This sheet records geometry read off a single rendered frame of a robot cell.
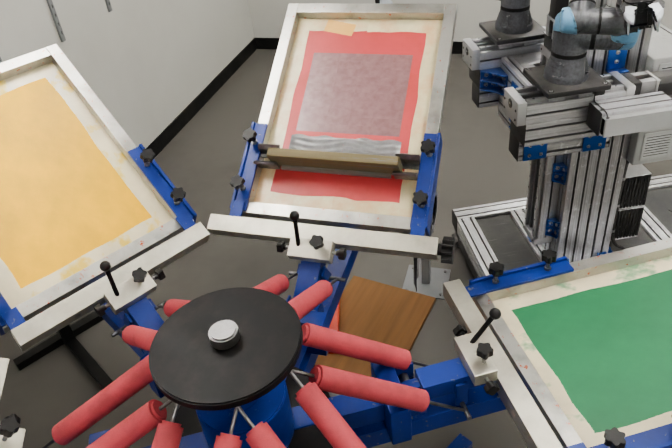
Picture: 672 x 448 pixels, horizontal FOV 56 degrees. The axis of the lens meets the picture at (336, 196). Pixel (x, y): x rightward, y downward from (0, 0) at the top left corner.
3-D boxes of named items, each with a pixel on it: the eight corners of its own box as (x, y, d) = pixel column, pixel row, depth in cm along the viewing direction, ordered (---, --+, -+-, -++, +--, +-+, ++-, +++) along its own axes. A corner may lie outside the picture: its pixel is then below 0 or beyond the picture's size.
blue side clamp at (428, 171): (426, 142, 195) (423, 131, 189) (442, 143, 193) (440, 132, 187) (412, 234, 184) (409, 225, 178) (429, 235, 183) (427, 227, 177)
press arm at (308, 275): (309, 246, 185) (305, 240, 180) (329, 248, 183) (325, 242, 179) (297, 304, 179) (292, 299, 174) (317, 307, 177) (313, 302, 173)
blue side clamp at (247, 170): (259, 131, 210) (251, 121, 204) (273, 132, 209) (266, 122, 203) (237, 215, 200) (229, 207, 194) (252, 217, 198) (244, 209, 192)
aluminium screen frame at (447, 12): (291, 10, 226) (288, 3, 222) (457, 11, 209) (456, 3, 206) (239, 215, 198) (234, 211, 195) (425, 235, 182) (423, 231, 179)
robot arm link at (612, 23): (596, 34, 190) (602, -2, 184) (637, 35, 187) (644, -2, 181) (597, 44, 184) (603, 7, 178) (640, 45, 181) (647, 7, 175)
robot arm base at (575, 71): (576, 64, 230) (580, 38, 224) (596, 81, 217) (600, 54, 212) (536, 70, 229) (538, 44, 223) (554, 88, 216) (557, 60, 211)
